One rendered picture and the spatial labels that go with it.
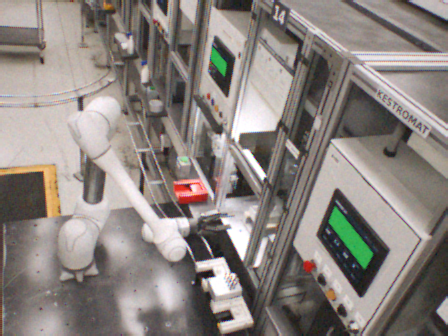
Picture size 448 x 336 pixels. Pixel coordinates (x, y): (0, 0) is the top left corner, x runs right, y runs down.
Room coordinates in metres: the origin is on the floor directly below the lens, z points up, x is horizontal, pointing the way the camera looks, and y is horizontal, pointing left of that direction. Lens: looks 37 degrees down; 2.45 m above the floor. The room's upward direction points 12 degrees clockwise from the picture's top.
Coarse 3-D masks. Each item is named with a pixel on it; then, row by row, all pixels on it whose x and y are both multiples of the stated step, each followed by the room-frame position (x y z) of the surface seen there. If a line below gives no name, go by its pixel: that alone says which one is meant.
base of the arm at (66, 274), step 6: (60, 258) 1.36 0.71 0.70; (60, 264) 1.32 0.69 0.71; (90, 264) 1.34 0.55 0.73; (60, 270) 1.30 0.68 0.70; (66, 270) 1.29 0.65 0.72; (72, 270) 1.29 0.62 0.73; (78, 270) 1.29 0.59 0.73; (84, 270) 1.31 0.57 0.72; (90, 270) 1.33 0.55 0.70; (96, 270) 1.34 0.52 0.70; (60, 276) 1.26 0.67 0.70; (66, 276) 1.27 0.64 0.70; (72, 276) 1.28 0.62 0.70; (78, 276) 1.27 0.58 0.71; (84, 276) 1.30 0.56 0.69; (78, 282) 1.26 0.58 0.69
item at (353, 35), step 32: (288, 0) 1.78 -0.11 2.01; (320, 0) 1.89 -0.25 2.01; (384, 0) 2.14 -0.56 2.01; (416, 0) 2.09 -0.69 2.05; (320, 32) 1.39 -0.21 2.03; (352, 32) 1.54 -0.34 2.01; (384, 32) 1.62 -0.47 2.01; (416, 32) 1.71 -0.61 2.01; (192, 128) 2.16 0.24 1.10; (320, 128) 1.21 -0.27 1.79; (224, 256) 1.70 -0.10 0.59
